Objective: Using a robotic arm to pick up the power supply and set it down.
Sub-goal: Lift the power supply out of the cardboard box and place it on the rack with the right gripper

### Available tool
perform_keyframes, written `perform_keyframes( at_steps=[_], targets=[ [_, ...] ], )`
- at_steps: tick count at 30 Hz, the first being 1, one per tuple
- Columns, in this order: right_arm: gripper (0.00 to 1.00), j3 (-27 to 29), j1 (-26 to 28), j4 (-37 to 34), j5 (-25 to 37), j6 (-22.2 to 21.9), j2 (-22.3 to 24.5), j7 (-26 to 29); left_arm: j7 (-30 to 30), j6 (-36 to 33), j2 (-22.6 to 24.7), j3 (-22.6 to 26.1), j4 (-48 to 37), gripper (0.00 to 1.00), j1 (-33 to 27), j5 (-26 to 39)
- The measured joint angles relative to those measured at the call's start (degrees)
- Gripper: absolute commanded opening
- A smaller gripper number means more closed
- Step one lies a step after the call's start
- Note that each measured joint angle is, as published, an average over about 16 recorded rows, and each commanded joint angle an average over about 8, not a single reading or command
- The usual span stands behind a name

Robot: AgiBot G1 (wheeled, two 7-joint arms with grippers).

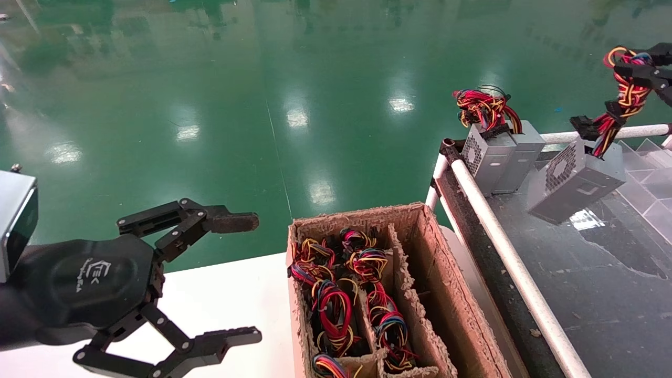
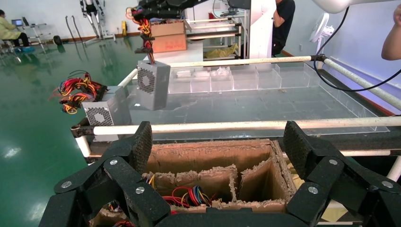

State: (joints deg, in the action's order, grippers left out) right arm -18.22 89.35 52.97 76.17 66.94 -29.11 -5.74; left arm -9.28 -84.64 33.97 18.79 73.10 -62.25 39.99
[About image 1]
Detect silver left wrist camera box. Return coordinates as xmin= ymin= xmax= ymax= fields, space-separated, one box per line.
xmin=0 ymin=164 xmax=38 ymax=283

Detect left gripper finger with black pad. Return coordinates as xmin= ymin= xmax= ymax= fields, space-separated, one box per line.
xmin=72 ymin=302 xmax=262 ymax=378

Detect grey power supply with wires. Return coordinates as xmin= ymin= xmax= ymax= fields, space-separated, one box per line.
xmin=527 ymin=46 xmax=657 ymax=226

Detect power supply coloured wire bundle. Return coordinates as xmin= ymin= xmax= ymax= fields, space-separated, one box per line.
xmin=349 ymin=248 xmax=390 ymax=284
xmin=366 ymin=283 xmax=418 ymax=373
xmin=290 ymin=237 xmax=337 ymax=284
xmin=312 ymin=353 xmax=364 ymax=378
xmin=340 ymin=227 xmax=376 ymax=253

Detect grey power supply leftmost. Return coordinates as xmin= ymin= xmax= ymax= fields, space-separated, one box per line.
xmin=454 ymin=86 xmax=520 ymax=196

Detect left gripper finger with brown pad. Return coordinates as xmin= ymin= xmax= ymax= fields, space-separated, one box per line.
xmin=117 ymin=198 xmax=260 ymax=263

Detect long cardboard divider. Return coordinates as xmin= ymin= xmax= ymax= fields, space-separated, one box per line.
xmin=386 ymin=223 xmax=457 ymax=378

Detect white crossbar pipe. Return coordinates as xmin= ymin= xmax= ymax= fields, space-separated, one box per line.
xmin=541 ymin=123 xmax=672 ymax=145

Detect long white rail pipe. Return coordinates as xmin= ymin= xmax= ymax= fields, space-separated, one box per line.
xmin=450 ymin=157 xmax=592 ymax=378

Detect short cardboard divider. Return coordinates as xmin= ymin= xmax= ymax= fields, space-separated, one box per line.
xmin=346 ymin=302 xmax=389 ymax=378

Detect wired power supplies in box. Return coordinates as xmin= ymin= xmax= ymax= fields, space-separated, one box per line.
xmin=309 ymin=278 xmax=364 ymax=358

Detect short white frame pipe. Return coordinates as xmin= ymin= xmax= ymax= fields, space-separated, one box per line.
xmin=425 ymin=154 xmax=457 ymax=212

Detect beige conveyor side panel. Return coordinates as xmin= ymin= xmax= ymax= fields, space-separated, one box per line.
xmin=440 ymin=226 xmax=531 ymax=378

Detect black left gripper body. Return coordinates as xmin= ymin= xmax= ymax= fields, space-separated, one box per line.
xmin=20 ymin=235 xmax=162 ymax=332

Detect black pipe connector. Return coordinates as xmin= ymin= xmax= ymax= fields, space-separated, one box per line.
xmin=441 ymin=138 xmax=465 ymax=164

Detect clear acrylic divider rack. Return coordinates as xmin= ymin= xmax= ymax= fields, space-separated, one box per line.
xmin=615 ymin=138 xmax=672 ymax=246

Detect brown cardboard box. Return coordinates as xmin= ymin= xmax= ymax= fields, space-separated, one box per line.
xmin=286 ymin=202 xmax=514 ymax=378

